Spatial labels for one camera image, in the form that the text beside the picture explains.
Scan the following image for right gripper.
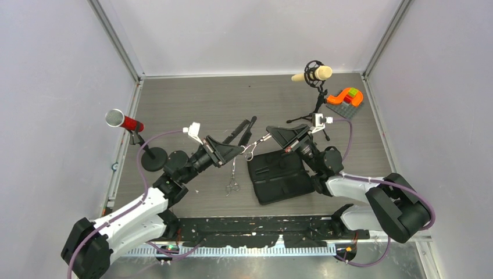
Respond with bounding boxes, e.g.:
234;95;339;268
266;124;321;174

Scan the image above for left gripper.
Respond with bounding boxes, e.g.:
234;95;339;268
181;136;244;184

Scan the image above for silver scissors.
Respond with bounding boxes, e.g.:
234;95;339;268
242;133;272;162
226;158;241;197

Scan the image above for black zip tool case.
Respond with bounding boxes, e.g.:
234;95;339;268
247;150;315;205

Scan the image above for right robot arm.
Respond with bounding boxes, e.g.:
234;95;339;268
266;124;436;243

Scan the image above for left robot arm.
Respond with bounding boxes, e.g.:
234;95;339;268
60;135;249;278

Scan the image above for black flat comb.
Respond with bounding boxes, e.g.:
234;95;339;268
222;119;250;144

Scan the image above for grey lego baseplate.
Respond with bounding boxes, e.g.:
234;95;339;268
326;102;365;120

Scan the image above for red lego brick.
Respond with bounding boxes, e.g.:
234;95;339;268
343;95;353;103

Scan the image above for beige microphone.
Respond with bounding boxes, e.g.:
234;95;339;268
291;66;333;83

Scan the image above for orange curved toy piece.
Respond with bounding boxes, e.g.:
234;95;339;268
326;87;364;106

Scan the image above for green lego brick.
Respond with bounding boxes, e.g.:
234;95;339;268
348;88;359;98

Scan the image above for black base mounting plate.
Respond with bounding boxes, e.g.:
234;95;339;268
156;216;370;248

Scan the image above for red silver microphone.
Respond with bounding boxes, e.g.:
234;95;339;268
105;109;144;133

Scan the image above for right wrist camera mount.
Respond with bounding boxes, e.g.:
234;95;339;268
310;113;334;134

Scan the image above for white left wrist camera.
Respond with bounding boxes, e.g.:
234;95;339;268
182;122;202;145

